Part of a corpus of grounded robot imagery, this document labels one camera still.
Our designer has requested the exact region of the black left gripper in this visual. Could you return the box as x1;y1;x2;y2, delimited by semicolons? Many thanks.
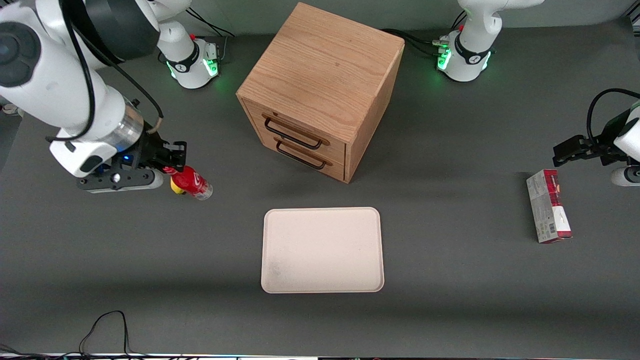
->
553;110;632;168

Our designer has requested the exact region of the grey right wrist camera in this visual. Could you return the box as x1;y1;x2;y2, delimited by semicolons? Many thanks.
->
76;169;164;194

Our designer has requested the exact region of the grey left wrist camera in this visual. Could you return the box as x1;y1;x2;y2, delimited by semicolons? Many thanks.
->
610;165;640;187

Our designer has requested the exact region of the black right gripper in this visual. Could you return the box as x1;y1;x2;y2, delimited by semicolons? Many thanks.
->
107;131;188;175

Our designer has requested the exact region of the black base cable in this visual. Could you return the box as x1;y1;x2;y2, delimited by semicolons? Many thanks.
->
382;28;443;57
185;7;236;39

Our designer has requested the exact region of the white rectangular tray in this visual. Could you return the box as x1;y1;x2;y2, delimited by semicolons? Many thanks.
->
261;207;385;294

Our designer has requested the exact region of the black left base cable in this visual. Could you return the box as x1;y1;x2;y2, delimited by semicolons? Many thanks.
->
382;28;443;57

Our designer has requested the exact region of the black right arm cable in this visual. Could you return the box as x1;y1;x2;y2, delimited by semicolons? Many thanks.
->
46;0;165;143

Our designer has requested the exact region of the wooden drawer cabinet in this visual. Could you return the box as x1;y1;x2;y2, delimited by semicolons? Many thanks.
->
236;2;406;184

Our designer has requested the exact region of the red coke bottle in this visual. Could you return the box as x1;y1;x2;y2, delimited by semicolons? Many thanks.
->
162;165;214;201

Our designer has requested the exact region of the black right base cable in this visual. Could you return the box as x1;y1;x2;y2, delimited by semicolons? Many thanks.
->
185;7;236;39

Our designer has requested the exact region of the red grey carton box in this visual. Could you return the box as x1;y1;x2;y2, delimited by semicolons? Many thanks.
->
526;169;573;244

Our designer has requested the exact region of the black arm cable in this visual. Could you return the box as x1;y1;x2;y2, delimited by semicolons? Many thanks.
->
46;0;165;143
586;88;640;147

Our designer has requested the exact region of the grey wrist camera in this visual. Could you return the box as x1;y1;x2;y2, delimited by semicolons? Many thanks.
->
610;165;640;187
76;169;164;194

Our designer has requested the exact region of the black drawer handle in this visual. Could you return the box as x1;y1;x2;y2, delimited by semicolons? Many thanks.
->
274;137;333;171
262;114;331;151

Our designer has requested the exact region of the black looped table cable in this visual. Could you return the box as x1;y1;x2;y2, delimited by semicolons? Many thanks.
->
78;310;132;357

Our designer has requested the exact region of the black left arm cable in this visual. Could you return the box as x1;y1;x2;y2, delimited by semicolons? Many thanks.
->
586;88;640;147

